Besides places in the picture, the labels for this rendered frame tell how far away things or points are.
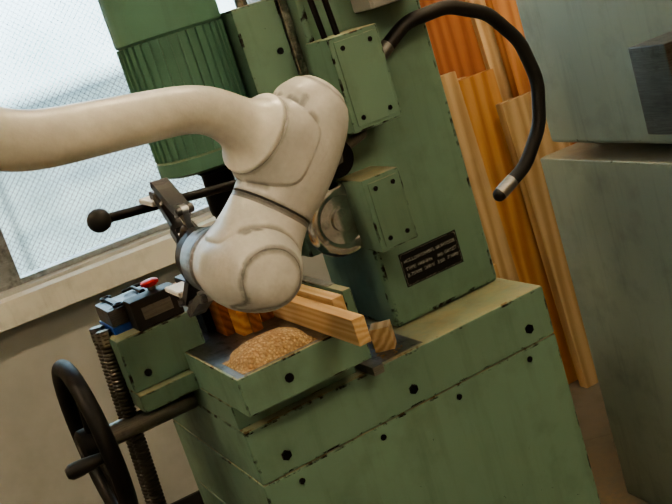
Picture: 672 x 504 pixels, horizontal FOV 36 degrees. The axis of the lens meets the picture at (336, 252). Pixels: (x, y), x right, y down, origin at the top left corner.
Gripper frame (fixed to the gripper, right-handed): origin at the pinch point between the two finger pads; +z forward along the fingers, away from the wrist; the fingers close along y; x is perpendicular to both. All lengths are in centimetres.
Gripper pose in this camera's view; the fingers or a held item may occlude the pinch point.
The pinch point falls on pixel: (163, 244)
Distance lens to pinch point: 154.2
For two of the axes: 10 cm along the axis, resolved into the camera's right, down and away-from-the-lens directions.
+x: -8.6, 3.1, -4.0
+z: -4.5, -0.9, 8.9
